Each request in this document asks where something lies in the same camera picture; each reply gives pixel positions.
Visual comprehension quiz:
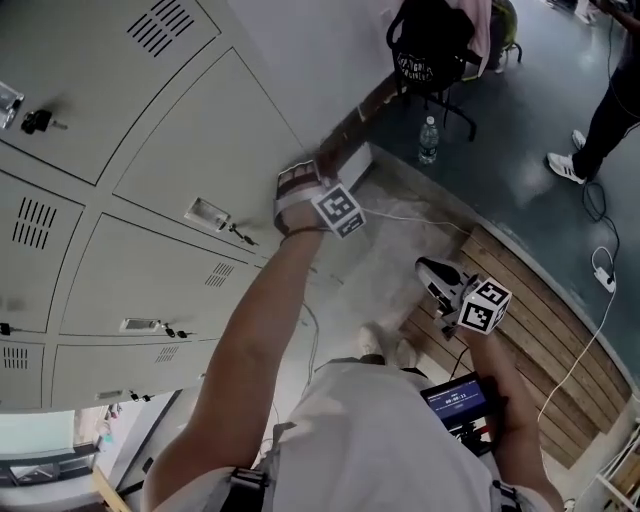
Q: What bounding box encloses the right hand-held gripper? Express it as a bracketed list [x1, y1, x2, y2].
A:
[413, 257, 515, 342]

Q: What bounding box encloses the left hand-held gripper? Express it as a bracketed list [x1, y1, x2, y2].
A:
[272, 159, 367, 241]

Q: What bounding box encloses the grey metal locker door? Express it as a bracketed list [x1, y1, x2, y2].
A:
[112, 47, 322, 269]

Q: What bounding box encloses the person's left forearm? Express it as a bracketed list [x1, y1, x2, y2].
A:
[199, 209, 329, 396]

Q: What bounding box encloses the person's right forearm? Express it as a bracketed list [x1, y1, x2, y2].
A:
[457, 327, 551, 501]

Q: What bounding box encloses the grey metal locker wall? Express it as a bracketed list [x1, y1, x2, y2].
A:
[0, 0, 324, 409]

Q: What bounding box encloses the person's left hand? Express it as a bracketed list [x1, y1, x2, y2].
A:
[278, 164, 321, 200]

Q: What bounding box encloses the black wrist band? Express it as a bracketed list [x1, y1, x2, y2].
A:
[278, 225, 325, 247]

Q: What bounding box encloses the person's right shoe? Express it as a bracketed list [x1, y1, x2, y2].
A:
[394, 338, 420, 370]

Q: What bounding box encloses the wooden plank platform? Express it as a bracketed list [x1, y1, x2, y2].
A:
[399, 222, 634, 471]

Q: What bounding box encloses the person's left shoe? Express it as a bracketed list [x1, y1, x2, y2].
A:
[358, 323, 387, 365]

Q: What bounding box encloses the key in locker lock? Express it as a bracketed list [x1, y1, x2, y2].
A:
[227, 223, 261, 248]

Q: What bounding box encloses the clear plastic water bottle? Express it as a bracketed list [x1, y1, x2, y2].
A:
[418, 115, 440, 165]

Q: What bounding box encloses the brown skirting board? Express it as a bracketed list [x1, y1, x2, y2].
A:
[344, 79, 401, 151]

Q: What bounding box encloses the black waist-mounted monitor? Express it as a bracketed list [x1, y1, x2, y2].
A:
[419, 372, 506, 441]

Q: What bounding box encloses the metal clothes rack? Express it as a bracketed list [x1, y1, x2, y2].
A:
[392, 74, 479, 143]

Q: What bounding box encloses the white power strip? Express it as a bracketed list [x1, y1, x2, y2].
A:
[592, 267, 617, 294]

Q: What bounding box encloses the person's white t-shirt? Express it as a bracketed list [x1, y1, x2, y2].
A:
[199, 357, 566, 512]

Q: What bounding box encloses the black tote bag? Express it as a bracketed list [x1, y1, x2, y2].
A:
[386, 0, 477, 96]

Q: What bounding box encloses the pink hanging garment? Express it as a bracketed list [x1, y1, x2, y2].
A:
[449, 0, 494, 76]

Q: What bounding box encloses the yellow green bag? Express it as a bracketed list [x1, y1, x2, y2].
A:
[492, 0, 524, 69]

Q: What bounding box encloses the black metal shelf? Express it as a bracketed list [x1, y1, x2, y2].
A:
[0, 439, 101, 489]

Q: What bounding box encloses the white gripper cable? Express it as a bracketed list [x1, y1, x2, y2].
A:
[357, 207, 474, 236]

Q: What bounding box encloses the thin grey cable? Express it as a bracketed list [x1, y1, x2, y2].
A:
[298, 299, 322, 389]

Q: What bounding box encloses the white power cable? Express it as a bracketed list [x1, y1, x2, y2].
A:
[537, 247, 619, 426]

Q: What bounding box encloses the black red monitor mount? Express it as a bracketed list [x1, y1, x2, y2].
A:
[449, 419, 506, 457]

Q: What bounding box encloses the black floor cable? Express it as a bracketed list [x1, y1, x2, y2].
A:
[581, 178, 622, 251]

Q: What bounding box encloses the black chest harness strap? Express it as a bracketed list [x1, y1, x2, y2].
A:
[227, 422, 299, 504]
[491, 478, 519, 507]

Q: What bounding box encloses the white wire rack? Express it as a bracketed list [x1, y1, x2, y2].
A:
[582, 424, 640, 512]

